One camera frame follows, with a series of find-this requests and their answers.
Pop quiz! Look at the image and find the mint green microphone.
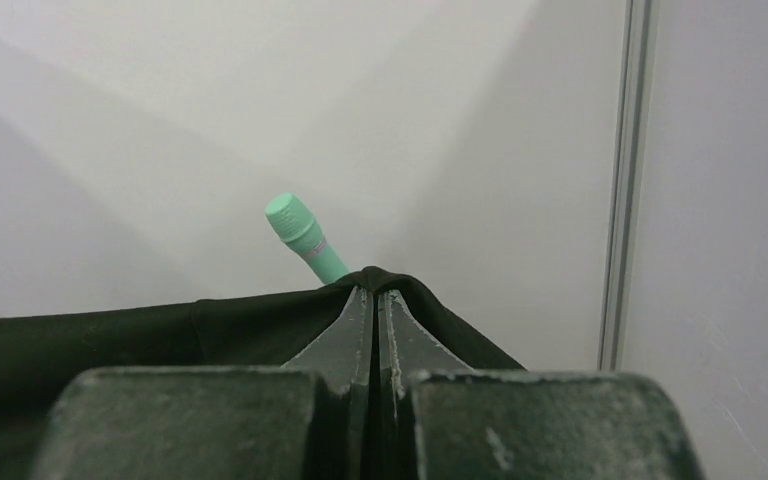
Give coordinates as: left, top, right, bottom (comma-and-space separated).
265, 193, 349, 284

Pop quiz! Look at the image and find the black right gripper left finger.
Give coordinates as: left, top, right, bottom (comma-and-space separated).
283, 287, 373, 396

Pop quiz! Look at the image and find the black printed t-shirt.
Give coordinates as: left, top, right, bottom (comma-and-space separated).
0, 266, 517, 479

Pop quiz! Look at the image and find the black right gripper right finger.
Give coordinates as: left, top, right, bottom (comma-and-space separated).
379, 290, 472, 398

